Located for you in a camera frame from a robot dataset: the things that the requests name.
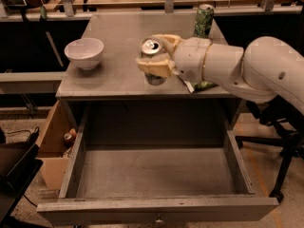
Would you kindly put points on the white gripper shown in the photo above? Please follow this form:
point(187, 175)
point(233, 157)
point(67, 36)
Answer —
point(190, 58)

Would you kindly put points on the white green 7up can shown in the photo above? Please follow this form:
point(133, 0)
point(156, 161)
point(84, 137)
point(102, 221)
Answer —
point(149, 48)

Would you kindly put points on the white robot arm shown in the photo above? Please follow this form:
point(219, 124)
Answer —
point(268, 67)

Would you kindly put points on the dark green soda can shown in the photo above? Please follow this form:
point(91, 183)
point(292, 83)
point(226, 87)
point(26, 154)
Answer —
point(204, 19)

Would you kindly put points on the grey open top drawer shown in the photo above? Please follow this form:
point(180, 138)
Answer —
point(132, 165)

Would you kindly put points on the can in cardboard box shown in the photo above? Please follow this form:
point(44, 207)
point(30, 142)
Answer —
point(68, 138)

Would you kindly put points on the green chip bag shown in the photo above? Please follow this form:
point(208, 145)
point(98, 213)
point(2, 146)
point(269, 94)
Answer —
point(197, 87)

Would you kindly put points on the grey cabinet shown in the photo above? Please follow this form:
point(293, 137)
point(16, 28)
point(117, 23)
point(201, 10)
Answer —
point(116, 80)

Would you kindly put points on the white ceramic bowl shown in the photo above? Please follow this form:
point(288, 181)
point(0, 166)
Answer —
point(85, 53)

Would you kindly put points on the black office chair base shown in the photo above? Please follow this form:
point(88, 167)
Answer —
point(289, 125)

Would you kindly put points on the cardboard box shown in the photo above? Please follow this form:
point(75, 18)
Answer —
point(53, 145)

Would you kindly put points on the black equipment at left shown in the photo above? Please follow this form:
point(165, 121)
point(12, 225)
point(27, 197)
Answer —
point(18, 167)

